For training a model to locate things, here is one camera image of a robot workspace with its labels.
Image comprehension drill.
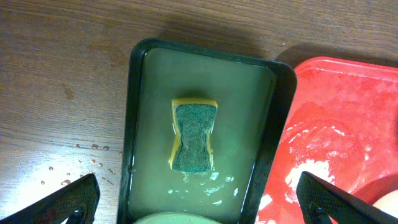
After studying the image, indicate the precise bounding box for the dark green rectangular tray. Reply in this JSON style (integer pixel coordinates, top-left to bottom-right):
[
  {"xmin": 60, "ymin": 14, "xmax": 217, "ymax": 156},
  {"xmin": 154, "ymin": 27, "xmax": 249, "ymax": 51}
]
[{"xmin": 117, "ymin": 39, "xmax": 297, "ymax": 223}]

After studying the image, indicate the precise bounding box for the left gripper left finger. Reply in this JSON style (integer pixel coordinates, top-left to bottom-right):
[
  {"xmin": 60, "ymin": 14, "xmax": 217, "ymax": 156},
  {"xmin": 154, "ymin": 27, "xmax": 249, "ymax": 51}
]
[{"xmin": 1, "ymin": 174, "xmax": 100, "ymax": 223}]

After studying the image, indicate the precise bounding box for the red plastic tray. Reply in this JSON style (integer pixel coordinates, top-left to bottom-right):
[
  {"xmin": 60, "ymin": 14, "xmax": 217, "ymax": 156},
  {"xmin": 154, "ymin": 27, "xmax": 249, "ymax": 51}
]
[{"xmin": 257, "ymin": 57, "xmax": 397, "ymax": 223}]

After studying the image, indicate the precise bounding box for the pale green plate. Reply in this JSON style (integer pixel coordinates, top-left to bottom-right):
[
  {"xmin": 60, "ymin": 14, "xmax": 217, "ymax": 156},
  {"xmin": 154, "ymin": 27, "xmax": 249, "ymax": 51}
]
[{"xmin": 134, "ymin": 212, "xmax": 221, "ymax": 224}]

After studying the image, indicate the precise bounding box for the white plate bottom right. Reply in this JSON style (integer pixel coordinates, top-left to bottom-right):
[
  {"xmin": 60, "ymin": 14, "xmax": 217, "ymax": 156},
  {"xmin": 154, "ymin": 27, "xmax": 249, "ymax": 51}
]
[{"xmin": 373, "ymin": 190, "xmax": 398, "ymax": 218}]

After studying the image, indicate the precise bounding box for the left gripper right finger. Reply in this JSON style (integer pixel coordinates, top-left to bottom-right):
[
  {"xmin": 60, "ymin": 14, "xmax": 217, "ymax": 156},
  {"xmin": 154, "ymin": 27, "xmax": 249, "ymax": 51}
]
[{"xmin": 296, "ymin": 171, "xmax": 397, "ymax": 224}]

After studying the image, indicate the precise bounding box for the yellow green scrub sponge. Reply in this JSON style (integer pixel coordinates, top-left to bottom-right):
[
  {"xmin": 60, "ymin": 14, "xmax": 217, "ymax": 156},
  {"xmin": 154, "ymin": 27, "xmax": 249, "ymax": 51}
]
[{"xmin": 170, "ymin": 98, "xmax": 218, "ymax": 173}]

